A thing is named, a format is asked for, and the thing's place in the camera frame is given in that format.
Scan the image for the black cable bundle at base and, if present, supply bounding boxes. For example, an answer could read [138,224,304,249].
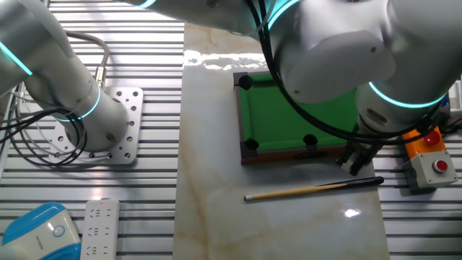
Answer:
[0,84,88,168]

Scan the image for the blue and white device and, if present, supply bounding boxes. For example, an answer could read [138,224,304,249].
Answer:
[0,201,82,260]

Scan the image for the white power strip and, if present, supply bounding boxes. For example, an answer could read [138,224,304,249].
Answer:
[79,197,121,260]

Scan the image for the wooden pool cue black butt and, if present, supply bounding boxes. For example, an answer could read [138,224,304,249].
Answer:
[243,175,385,202]

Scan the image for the white ridged plastic item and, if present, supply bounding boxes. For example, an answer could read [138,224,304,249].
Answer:
[448,79,462,118]

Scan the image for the silver perforated mounting plate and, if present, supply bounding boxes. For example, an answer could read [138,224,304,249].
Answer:
[46,86,144,166]

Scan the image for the orange box with red button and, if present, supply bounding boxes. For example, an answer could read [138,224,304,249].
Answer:
[402,126,452,160]

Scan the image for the black cable harness on arm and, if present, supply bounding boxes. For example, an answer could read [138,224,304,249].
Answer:
[247,0,443,146]

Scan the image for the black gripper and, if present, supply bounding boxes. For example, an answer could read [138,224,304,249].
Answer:
[336,139,383,177]

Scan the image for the thick grey cable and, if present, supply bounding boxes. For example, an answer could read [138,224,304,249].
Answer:
[64,30,111,90]

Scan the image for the green felt mini pool table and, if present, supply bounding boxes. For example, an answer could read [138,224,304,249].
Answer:
[232,70,362,166]

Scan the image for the grey box with red button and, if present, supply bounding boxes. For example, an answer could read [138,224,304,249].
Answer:
[402,149,459,191]

